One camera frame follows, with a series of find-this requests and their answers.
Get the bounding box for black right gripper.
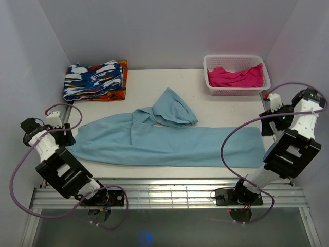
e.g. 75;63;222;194
258;103;294;137

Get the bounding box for light blue trousers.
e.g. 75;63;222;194
69;89;265;168

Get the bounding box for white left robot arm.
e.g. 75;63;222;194
20;118;109;206

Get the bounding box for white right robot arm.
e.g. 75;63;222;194
232;87;325;204

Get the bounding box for pink trousers in basket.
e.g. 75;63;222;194
207;63;264;88

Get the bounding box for blue white patterned folded trousers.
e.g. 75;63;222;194
63;60;127;101

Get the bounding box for orange folded trousers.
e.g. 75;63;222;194
86;60;129;102

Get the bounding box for white plastic basket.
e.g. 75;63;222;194
203;55;271;96

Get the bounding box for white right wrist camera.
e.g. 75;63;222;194
264;93;283;113

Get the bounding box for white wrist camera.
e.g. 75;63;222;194
264;93;283;113
45;111;63;129

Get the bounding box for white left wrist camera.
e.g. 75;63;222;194
45;111;63;129

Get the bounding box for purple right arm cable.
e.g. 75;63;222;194
208;82;328;224

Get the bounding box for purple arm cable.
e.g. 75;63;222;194
9;103;130;231
208;82;328;224

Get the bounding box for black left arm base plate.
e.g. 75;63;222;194
81;189;125;207

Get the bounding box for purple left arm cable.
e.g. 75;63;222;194
9;103;130;231

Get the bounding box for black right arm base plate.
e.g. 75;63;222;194
214;187;263;206

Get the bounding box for aluminium table edge rail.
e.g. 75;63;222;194
22;179;321;246

